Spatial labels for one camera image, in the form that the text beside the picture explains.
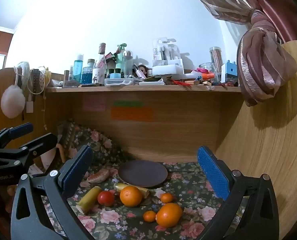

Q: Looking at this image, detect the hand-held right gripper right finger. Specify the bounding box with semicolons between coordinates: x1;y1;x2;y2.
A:
197;145;280;240

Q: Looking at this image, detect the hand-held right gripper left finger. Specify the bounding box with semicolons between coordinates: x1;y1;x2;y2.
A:
11;145;94;240

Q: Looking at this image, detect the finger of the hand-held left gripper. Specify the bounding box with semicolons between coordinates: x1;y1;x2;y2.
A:
0;122;34;149
19;133;58;159

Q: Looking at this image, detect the pinkish sweet potato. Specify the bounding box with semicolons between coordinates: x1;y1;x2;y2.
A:
87;169;119;183

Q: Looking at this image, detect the yellow sugarcane piece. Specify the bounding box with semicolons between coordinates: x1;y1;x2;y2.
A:
114;182;150;198
76;186;103;214

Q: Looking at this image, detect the red tomato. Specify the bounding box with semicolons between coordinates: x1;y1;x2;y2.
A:
97;191;115;207

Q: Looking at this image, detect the small tangerine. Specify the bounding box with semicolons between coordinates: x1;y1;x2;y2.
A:
160;192;174;204
143;210;157;223

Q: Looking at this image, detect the large orange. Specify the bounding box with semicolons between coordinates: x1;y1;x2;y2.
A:
155;202;183;228
120;186;143;207

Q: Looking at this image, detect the brown round plate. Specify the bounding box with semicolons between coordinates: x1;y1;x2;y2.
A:
118;160;168;188

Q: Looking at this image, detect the white fluffy puff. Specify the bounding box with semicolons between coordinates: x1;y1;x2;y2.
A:
1;85;26;119

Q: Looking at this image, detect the patterned fabric pouch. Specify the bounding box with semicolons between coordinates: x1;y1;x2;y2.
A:
30;68;51;95

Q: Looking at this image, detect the pink sticky note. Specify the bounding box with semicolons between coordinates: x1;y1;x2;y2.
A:
84;97;106;112

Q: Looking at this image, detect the white fluffy headband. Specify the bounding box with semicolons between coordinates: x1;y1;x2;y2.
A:
14;61;30;81

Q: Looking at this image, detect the floral cloth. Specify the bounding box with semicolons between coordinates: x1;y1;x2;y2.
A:
29;120;249;240

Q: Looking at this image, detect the blue glass jar bottle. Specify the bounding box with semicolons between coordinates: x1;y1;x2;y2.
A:
82;59;95;84

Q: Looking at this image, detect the orange sticky note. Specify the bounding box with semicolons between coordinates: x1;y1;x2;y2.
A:
111;107;154;122

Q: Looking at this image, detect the tall blue liquid bottle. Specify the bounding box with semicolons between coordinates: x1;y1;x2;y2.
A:
74;54;85;83

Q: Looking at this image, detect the green sticky note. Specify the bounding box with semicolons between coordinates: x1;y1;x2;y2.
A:
113;101;143;107

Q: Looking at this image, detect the clear bottle pink foil top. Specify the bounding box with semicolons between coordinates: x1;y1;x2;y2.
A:
92;43;107;84

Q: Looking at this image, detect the clear plastic flat box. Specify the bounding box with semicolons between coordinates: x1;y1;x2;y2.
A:
104;78;135;86

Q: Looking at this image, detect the white tube orange cap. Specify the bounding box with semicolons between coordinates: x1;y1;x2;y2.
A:
185;71;215;81

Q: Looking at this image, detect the blue and white box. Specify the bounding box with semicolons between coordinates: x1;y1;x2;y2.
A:
221;60;238;84

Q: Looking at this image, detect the wooden shelf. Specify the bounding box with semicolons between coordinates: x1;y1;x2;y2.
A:
45;83;242;93

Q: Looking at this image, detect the round glass jar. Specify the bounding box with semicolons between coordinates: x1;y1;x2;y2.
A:
198;62;215;74

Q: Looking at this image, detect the green pump bottle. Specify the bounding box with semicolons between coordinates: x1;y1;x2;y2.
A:
115;43;127;78

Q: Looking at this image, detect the clear plastic bottle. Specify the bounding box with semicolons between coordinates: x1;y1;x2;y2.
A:
122;50;134;78

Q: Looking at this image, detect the tall glass pencil jar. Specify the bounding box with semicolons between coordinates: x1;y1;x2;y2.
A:
209;46;223;81

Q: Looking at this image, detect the white brush organiser box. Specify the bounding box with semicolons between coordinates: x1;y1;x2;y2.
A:
152;37;184;75

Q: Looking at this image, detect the brown stuffed monkey toy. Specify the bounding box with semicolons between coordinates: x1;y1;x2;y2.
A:
138;65;149;78

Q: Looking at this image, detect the pink curtain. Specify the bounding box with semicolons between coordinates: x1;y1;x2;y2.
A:
183;0;297;107

